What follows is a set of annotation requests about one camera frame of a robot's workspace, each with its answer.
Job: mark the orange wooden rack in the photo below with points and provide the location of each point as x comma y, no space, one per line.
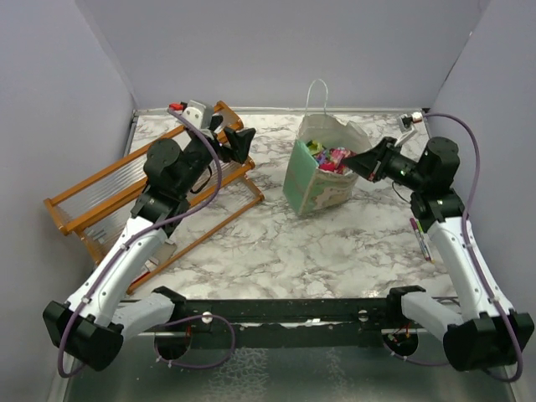
96,211

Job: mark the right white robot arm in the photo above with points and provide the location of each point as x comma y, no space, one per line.
487,332

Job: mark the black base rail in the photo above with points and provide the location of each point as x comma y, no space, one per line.
282,323

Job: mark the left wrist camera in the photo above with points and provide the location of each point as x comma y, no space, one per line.
192,114

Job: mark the green paper gift bag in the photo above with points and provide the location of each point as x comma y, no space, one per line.
309,189

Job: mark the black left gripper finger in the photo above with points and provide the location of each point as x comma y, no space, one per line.
237,153
239,139

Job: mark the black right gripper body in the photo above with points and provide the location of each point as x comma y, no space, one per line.
400,168

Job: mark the colourful pen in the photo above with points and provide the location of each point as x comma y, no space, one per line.
419,235

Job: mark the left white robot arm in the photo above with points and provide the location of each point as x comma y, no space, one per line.
91,325

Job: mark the pink purple snack packet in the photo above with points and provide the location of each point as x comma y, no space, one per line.
329,159

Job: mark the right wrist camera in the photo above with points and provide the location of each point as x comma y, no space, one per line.
407,127

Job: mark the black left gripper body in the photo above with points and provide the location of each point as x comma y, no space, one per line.
199,154

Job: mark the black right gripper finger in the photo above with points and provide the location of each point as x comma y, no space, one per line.
378,151
367,165

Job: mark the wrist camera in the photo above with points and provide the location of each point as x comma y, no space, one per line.
407,127
192,114

